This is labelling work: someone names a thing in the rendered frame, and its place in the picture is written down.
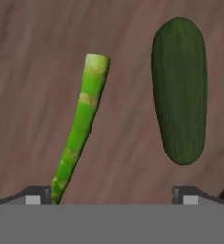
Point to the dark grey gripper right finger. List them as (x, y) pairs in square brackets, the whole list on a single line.
[(188, 192)]

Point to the green asparagus spear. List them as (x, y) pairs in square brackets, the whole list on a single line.
[(85, 117)]

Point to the dark green pickle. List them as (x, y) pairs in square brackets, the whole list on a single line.
[(179, 92)]

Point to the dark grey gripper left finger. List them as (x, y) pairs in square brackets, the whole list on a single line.
[(37, 193)]

